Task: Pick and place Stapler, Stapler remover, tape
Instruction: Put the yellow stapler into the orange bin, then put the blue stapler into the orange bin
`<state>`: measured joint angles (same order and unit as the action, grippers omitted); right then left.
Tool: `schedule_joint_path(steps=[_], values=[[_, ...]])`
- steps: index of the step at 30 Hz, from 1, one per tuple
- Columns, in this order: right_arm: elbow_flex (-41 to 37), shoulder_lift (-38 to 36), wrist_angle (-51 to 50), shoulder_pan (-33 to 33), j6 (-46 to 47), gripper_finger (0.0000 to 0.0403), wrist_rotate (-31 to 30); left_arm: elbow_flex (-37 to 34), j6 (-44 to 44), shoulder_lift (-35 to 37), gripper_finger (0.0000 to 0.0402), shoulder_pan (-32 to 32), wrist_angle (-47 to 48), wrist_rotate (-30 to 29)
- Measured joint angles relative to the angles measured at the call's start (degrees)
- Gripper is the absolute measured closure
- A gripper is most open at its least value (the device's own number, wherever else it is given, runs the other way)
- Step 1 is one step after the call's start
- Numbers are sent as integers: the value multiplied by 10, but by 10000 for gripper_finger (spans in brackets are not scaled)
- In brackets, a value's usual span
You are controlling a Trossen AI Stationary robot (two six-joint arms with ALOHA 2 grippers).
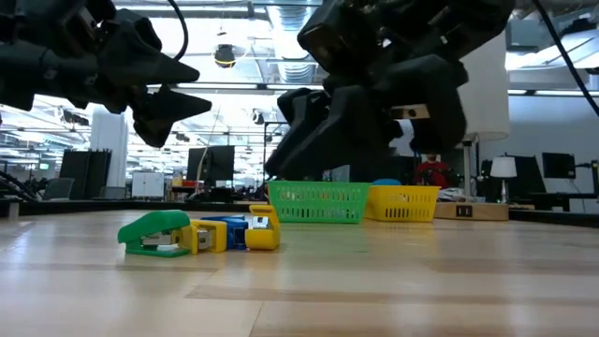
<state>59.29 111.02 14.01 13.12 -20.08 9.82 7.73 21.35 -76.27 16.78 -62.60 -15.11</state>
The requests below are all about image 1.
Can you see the black aluminium table frame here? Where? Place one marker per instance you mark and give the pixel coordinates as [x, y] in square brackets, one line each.
[93, 206]

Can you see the grey office chair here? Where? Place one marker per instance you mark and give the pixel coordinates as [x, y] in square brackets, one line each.
[58, 189]

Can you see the green plastic basket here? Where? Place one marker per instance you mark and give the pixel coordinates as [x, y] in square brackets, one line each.
[281, 201]

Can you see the black ceiling device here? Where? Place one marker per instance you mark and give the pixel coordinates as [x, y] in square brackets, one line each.
[224, 55]

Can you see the small white table lamp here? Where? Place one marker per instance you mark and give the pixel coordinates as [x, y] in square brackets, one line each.
[503, 167]

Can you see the white pillar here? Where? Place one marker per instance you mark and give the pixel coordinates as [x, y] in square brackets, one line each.
[110, 154]

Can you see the person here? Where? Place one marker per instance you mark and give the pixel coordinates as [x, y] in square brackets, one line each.
[433, 173]

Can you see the green mini stapler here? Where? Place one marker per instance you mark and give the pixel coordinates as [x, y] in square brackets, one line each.
[150, 222]

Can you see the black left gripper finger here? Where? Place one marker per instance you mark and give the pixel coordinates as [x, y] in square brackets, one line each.
[159, 117]
[135, 51]

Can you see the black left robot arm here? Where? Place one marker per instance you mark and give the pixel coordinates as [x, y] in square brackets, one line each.
[18, 185]

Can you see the silver air duct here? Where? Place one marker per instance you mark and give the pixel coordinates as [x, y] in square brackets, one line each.
[292, 70]

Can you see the long ceiling light bar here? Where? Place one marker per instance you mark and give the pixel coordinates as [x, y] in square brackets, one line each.
[224, 86]

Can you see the black monitor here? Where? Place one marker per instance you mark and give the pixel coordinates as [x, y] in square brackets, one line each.
[559, 166]
[210, 164]

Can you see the yellow mini stapler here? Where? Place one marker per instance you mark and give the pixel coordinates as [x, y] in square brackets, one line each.
[262, 241]
[213, 234]

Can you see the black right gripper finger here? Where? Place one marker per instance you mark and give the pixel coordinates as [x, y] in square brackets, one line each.
[444, 93]
[337, 131]

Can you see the white cabinet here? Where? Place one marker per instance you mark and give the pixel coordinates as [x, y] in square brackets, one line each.
[147, 185]

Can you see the yellow plastic basket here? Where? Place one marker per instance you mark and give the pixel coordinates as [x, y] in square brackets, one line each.
[402, 192]

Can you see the table lamp white shade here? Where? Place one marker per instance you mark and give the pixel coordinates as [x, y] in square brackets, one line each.
[486, 93]

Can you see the black partition panel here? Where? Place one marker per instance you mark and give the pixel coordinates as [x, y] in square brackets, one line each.
[84, 173]

